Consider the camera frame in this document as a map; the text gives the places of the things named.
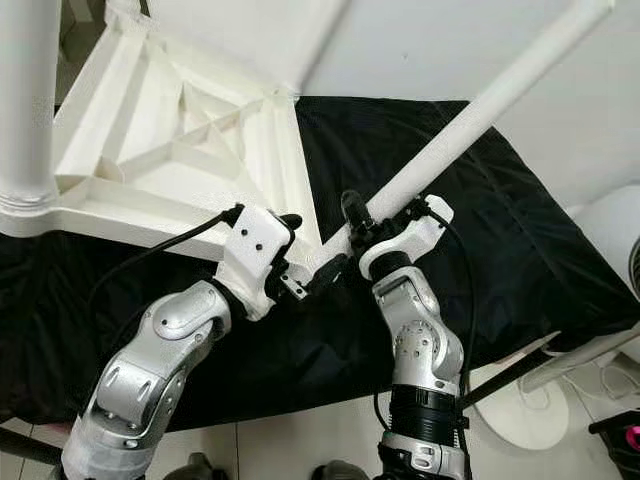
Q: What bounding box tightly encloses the black fabric table cover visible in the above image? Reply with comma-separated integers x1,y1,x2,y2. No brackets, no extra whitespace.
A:
0,97,640,431

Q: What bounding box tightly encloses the black metal table leg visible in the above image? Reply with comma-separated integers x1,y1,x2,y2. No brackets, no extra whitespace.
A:
460,330,561,406
0,425,66,466

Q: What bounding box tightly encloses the grey robot left leg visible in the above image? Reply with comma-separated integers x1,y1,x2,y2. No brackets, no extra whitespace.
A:
175,455,211,480

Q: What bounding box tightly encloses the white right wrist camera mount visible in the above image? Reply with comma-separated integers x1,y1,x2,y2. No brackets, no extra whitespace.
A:
358,195,453,281

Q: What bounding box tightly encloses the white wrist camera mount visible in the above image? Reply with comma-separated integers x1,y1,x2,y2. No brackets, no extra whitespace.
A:
358,195,453,281
218,205,296,321

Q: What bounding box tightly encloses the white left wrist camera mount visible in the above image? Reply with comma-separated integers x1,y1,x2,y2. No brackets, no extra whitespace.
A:
218,205,296,321

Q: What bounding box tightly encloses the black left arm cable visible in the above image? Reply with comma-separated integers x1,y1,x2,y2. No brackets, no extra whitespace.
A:
85,203,246,331

